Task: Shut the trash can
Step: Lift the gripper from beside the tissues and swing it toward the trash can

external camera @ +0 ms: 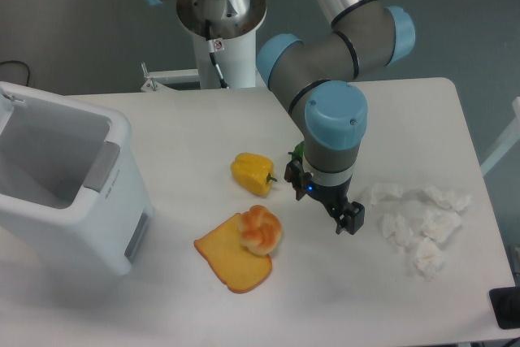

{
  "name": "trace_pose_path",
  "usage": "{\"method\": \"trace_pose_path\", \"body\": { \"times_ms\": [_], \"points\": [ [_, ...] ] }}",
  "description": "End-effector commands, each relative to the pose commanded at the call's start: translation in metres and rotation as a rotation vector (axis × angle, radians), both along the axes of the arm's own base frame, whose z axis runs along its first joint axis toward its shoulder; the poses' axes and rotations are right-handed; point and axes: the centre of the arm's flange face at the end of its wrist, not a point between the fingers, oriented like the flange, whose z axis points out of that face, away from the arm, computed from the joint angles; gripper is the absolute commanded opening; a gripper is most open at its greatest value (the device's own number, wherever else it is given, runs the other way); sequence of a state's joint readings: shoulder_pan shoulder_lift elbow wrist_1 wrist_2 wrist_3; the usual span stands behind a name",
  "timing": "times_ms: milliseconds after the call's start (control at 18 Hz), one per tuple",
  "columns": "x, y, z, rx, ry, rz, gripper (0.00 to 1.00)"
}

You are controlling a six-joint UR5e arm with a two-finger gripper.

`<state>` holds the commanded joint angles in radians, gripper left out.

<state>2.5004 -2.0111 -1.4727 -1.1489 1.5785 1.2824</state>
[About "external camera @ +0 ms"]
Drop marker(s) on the white frame post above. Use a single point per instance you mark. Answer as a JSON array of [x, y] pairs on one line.
[[505, 142]]

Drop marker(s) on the yellow bell pepper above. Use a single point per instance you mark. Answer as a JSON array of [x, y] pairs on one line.
[[253, 172]]

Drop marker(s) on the black device at edge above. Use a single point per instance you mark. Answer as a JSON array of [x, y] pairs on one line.
[[505, 305]]

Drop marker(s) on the green bell pepper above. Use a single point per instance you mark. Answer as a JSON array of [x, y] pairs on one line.
[[298, 151]]

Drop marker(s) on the white base bracket left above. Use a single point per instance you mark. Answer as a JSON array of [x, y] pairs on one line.
[[186, 79]]

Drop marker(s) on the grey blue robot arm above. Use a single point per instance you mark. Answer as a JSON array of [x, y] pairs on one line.
[[313, 83]]

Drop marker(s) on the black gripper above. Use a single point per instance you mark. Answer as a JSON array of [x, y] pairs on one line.
[[349, 216]]

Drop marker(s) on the knotted bread roll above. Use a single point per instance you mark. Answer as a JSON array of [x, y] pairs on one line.
[[260, 231]]

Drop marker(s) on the white trash can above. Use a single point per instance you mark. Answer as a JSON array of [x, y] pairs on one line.
[[70, 186]]

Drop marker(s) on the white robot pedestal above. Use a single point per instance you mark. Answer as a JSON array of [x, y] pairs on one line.
[[224, 39]]

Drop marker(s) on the toast bread slice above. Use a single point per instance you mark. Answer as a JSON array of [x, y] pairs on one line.
[[234, 265]]

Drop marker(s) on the crumpled white tissue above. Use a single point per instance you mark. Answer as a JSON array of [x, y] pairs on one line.
[[376, 193], [448, 199], [438, 225], [428, 259], [397, 226]]

